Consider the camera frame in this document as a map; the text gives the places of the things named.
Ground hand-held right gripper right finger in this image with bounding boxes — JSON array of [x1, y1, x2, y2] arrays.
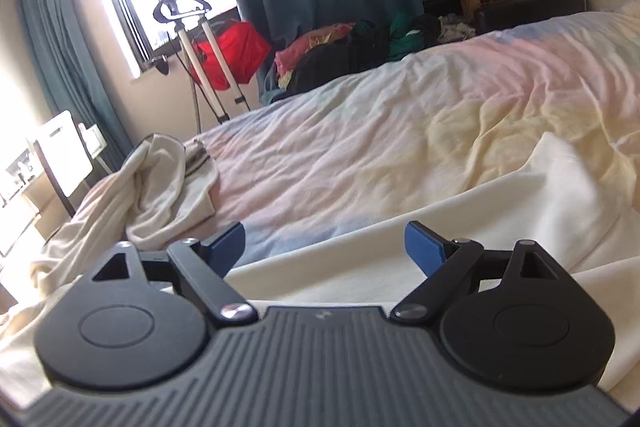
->
[[390, 221, 562, 323]]

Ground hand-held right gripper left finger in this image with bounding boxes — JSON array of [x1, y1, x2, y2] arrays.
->
[[90, 222, 259, 323]]

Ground cream white pants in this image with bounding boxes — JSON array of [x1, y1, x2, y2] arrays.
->
[[0, 132, 640, 410]]

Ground pile of assorted clothes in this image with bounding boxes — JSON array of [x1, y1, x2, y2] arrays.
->
[[259, 13, 476, 105]]

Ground pastel bed blanket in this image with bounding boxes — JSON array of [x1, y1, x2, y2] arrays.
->
[[0, 4, 640, 338]]

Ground chair with white backrest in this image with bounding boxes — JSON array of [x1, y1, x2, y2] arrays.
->
[[25, 109, 95, 214]]

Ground red garment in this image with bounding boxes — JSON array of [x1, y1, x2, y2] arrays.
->
[[197, 21, 273, 90]]

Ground garment steamer stand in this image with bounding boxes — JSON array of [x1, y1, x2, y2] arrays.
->
[[150, 0, 251, 132]]

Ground white dressing desk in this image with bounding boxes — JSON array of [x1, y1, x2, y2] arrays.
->
[[0, 147, 48, 258]]

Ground narrow teal curtain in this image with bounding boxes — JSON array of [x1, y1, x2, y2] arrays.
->
[[7, 0, 133, 162]]

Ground black armchair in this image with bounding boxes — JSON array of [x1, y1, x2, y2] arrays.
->
[[422, 0, 588, 35]]

